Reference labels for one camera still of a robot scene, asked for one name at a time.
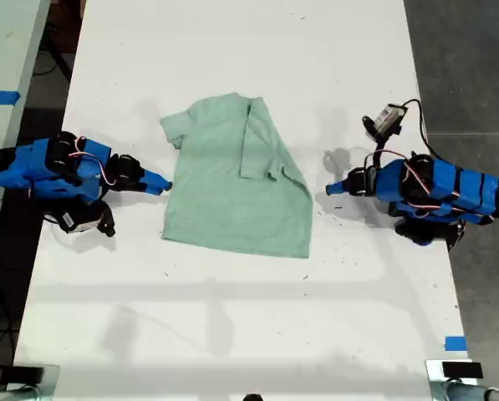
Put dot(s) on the black box on white base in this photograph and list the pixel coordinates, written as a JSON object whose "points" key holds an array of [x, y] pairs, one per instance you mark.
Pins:
{"points": [[461, 369]]}

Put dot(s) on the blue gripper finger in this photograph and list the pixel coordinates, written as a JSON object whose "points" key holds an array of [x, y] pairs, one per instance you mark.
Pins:
{"points": [[341, 184], [340, 191], [157, 180], [153, 190]]}

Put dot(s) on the black camera box, white label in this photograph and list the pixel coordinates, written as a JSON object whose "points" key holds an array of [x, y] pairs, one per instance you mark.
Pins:
{"points": [[79, 219]]}

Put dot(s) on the grey metal clamp tube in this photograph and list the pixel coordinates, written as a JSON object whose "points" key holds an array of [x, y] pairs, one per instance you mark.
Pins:
{"points": [[470, 390]]}

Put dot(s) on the black camera box, silver side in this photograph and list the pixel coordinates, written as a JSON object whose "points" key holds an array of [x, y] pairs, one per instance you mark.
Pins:
{"points": [[389, 119]]}

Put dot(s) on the pale green T-shirt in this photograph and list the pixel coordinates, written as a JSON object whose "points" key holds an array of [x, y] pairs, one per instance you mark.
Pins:
{"points": [[232, 200]]}

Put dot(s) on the black box on metal clamp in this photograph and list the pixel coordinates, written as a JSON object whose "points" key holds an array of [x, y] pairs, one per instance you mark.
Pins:
{"points": [[25, 373]]}

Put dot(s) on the short blue tape strip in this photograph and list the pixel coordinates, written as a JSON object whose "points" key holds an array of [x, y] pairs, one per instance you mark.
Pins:
{"points": [[455, 343]]}

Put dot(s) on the blue and black arm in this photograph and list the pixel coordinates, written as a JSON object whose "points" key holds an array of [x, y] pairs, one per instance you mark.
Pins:
{"points": [[454, 190], [44, 171]]}

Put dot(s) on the white side table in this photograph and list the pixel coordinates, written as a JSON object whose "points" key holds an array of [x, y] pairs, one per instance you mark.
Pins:
{"points": [[6, 46]]}

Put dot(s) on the small black round object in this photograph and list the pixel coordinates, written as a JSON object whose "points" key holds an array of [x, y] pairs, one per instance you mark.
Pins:
{"points": [[253, 397]]}

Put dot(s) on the long blue tape strip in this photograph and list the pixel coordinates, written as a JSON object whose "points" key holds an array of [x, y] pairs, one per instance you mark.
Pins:
{"points": [[0, 97]]}

